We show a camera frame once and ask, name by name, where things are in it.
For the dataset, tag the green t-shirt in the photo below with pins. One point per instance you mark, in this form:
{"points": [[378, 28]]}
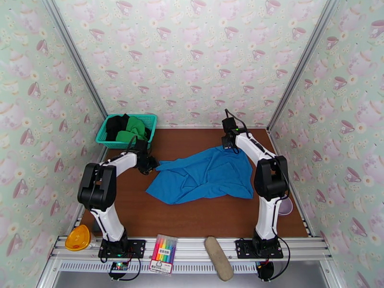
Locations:
{"points": [[132, 131]]}

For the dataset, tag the blue t-shirt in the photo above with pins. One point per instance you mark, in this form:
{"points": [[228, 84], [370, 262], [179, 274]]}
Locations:
{"points": [[204, 176]]}

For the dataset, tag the black t-shirt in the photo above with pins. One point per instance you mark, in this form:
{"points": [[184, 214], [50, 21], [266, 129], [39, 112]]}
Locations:
{"points": [[115, 125]]}

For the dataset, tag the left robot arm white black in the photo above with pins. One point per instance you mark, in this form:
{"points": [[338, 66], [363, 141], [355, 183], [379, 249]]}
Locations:
{"points": [[106, 218]]}

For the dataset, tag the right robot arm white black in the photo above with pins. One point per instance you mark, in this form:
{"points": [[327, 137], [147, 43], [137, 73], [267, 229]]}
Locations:
{"points": [[267, 215]]}

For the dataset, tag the teal plastic basket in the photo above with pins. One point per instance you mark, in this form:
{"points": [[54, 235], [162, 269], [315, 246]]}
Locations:
{"points": [[103, 140]]}

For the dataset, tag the highlighter pen pack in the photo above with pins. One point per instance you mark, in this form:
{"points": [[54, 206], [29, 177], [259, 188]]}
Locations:
{"points": [[163, 254]]}

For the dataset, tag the lilac bowl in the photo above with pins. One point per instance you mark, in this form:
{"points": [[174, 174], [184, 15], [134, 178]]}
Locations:
{"points": [[286, 207]]}

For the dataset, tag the orange plastic lid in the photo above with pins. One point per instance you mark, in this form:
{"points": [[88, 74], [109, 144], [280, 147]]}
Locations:
{"points": [[77, 238]]}

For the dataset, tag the small circuit board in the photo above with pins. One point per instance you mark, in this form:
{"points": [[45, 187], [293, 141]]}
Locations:
{"points": [[119, 266]]}

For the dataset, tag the beige oblong stone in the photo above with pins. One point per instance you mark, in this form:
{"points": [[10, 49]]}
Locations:
{"points": [[219, 260]]}

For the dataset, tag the black round device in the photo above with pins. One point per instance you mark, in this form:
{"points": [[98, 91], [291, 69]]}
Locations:
{"points": [[265, 272]]}

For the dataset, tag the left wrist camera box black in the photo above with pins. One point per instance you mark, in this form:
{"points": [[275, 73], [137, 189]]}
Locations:
{"points": [[142, 145]]}

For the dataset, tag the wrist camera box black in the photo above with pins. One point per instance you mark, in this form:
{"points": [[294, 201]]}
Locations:
{"points": [[229, 123], [142, 145]]}

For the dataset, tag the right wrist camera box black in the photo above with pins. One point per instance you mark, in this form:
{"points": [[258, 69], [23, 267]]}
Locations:
{"points": [[229, 123]]}

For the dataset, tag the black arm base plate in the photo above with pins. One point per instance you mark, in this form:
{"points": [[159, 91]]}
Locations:
{"points": [[138, 248], [243, 249]]}

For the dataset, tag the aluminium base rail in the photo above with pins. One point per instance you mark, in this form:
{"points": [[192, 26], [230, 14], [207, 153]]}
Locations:
{"points": [[195, 248]]}

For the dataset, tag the aluminium frame post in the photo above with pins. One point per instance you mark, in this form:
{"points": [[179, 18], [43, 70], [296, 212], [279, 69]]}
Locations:
{"points": [[75, 56], [306, 56]]}

